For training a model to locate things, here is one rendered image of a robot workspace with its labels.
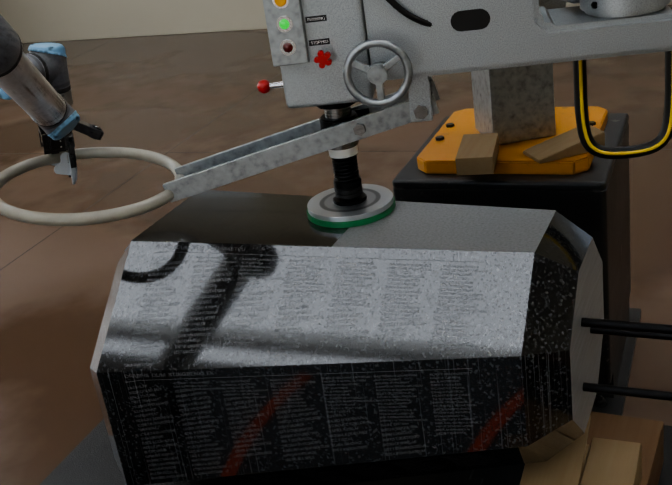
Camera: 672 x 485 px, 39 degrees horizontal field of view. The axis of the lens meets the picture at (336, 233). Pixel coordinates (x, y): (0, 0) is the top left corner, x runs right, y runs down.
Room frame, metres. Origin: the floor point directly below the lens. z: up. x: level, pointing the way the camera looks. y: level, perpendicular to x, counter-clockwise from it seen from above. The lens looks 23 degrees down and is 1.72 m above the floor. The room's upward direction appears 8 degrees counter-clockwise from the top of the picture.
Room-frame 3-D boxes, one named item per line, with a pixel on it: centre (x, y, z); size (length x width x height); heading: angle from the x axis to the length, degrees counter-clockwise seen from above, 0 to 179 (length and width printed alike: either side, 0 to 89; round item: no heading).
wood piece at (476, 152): (2.51, -0.42, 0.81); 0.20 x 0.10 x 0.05; 163
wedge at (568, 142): (2.50, -0.66, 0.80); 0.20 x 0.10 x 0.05; 103
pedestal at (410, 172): (2.72, -0.57, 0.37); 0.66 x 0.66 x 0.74; 65
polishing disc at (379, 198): (2.19, -0.05, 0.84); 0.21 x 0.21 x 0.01
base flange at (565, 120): (2.72, -0.57, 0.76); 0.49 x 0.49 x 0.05; 65
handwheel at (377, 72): (2.05, -0.14, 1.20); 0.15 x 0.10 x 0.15; 80
